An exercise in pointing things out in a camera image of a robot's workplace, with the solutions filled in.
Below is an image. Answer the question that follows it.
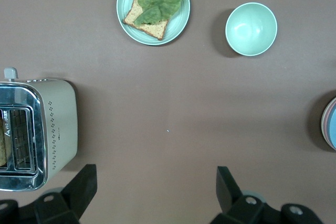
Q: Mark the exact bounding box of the beige plate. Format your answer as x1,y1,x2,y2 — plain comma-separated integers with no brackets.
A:
321,97,336,152

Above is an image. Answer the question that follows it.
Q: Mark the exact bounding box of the green bowl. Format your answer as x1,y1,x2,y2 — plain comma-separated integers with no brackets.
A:
225,2,278,57

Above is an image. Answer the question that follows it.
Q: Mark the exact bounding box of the green plate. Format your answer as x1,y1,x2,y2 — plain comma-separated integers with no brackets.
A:
116,0,191,46

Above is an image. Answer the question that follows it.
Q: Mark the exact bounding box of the blue plate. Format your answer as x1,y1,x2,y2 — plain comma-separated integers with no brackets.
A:
328,103,336,148

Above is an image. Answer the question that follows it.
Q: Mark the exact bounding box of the brown bread slice in toaster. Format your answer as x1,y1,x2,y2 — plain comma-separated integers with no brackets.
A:
0,116,8,167

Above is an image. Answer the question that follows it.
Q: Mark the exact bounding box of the brown table cloth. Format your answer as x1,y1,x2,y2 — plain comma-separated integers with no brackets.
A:
0,0,336,224

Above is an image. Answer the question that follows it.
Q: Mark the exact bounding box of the beige and chrome toaster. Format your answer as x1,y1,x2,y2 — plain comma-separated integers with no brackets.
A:
0,67,79,192

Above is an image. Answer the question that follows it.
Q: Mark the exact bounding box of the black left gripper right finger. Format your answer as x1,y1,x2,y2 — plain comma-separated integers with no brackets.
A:
212,165,284,224

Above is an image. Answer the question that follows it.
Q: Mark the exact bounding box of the toast slice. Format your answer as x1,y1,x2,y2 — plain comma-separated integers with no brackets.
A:
122,0,170,41

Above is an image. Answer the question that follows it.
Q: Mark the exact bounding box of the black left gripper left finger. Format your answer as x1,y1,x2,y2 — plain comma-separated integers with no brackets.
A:
34,164,98,224

